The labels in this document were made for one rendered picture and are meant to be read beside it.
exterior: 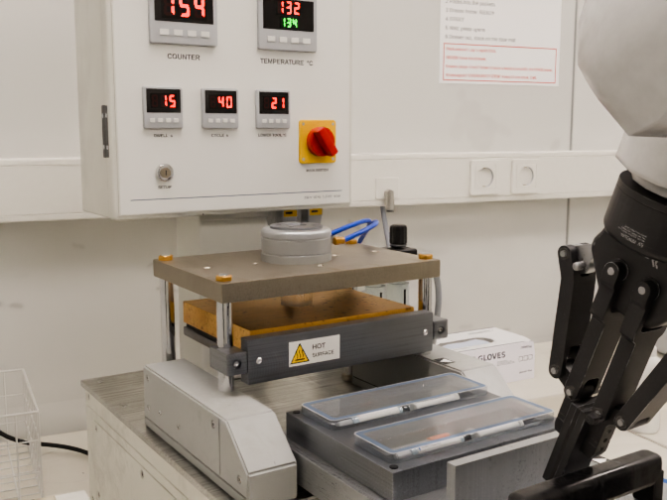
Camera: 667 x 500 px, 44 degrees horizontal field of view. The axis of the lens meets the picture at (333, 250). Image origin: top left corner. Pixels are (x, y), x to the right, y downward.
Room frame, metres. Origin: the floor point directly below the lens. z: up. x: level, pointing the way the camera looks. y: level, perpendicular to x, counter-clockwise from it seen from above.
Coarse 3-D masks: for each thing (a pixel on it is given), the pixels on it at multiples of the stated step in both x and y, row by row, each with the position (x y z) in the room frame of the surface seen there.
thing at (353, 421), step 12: (336, 396) 0.75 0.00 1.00; (444, 396) 0.81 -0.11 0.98; (456, 396) 0.76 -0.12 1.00; (468, 396) 0.77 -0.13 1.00; (480, 396) 0.78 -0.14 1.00; (396, 408) 0.72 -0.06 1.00; (408, 408) 0.73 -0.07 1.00; (420, 408) 0.74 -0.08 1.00; (324, 420) 0.70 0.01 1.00; (336, 420) 0.69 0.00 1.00; (348, 420) 0.69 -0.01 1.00; (360, 420) 0.70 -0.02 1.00; (372, 420) 0.71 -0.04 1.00
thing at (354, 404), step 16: (400, 384) 0.79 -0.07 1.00; (416, 384) 0.79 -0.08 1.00; (432, 384) 0.79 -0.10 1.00; (448, 384) 0.79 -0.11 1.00; (464, 384) 0.79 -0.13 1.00; (480, 384) 0.79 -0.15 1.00; (320, 400) 0.74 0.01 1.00; (336, 400) 0.74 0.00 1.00; (352, 400) 0.74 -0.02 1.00; (368, 400) 0.74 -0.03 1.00; (384, 400) 0.74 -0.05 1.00; (400, 400) 0.74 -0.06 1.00; (416, 400) 0.74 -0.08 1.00; (336, 416) 0.70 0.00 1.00; (352, 416) 0.70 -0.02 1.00
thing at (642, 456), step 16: (608, 464) 0.58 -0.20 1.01; (624, 464) 0.58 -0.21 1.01; (640, 464) 0.58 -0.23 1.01; (656, 464) 0.59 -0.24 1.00; (560, 480) 0.55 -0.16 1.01; (576, 480) 0.55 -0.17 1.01; (592, 480) 0.56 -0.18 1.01; (608, 480) 0.56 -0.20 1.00; (624, 480) 0.57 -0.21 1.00; (640, 480) 0.58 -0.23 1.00; (656, 480) 0.59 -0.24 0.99; (512, 496) 0.53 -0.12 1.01; (528, 496) 0.53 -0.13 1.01; (544, 496) 0.53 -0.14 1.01; (560, 496) 0.54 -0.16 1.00; (576, 496) 0.54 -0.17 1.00; (592, 496) 0.55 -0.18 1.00; (608, 496) 0.56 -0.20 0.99; (640, 496) 0.60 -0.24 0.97; (656, 496) 0.59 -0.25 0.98
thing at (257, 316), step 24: (192, 312) 0.91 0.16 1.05; (240, 312) 0.87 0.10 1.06; (264, 312) 0.87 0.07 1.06; (288, 312) 0.87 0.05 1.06; (312, 312) 0.87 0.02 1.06; (336, 312) 0.87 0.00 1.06; (360, 312) 0.87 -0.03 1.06; (384, 312) 0.88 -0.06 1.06; (192, 336) 0.91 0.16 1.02; (216, 336) 0.86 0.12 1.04; (240, 336) 0.81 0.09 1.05
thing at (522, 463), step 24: (312, 456) 0.69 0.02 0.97; (480, 456) 0.59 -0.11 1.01; (504, 456) 0.60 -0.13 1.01; (528, 456) 0.62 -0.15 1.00; (312, 480) 0.68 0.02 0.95; (336, 480) 0.65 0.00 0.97; (456, 480) 0.58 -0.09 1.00; (480, 480) 0.59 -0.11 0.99; (504, 480) 0.60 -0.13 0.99; (528, 480) 0.62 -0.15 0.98
